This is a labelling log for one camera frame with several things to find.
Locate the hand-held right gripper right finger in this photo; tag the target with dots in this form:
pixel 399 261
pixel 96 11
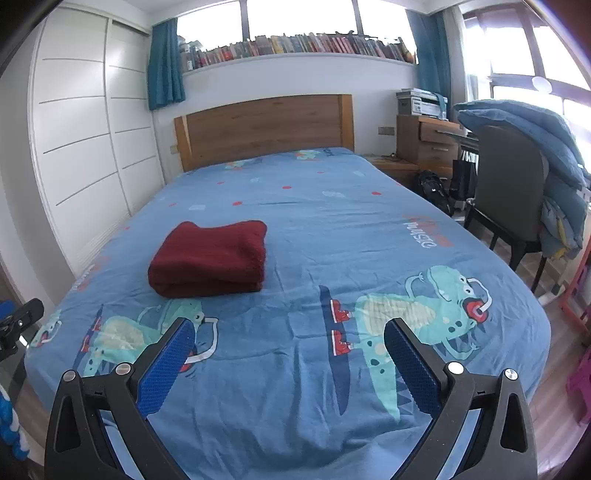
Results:
pixel 411 364

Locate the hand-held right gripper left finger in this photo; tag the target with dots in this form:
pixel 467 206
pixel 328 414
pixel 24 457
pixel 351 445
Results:
pixel 166 369

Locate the dark red knitted sweater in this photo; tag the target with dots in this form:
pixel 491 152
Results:
pixel 210 261

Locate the person's left hand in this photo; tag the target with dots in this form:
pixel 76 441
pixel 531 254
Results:
pixel 9 429

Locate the pink plastic stool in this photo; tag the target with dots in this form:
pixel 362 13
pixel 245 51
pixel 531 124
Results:
pixel 581 387

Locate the blue dinosaur print bed sheet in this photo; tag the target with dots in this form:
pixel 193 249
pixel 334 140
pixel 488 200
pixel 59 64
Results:
pixel 300 230

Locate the black backpack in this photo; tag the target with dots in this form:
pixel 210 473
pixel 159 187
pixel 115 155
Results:
pixel 431 189

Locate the black tote bag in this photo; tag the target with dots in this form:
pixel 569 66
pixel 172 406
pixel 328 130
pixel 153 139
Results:
pixel 463 177

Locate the white wardrobe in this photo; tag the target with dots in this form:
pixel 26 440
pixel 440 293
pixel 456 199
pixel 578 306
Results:
pixel 87 138

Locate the wooden nightstand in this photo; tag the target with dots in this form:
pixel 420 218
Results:
pixel 395 166

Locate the dark chair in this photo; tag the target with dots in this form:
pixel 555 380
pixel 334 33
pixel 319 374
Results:
pixel 508 184

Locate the wooden drawer unit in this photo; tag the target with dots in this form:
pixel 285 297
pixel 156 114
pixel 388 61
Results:
pixel 420 147

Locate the wooden headboard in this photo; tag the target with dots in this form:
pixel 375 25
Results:
pixel 263 129

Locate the white printer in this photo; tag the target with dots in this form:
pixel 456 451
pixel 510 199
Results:
pixel 420 102

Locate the blue quilt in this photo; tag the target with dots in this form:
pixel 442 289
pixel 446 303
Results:
pixel 545 138

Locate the teal curtain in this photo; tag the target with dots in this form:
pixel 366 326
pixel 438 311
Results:
pixel 165 64
pixel 429 60

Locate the row of books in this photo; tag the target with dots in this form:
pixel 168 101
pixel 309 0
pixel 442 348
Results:
pixel 300 46

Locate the red frame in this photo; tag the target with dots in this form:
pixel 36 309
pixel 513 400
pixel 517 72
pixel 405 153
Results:
pixel 577 295

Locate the wall switch plate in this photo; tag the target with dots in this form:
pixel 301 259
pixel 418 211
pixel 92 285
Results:
pixel 386 130

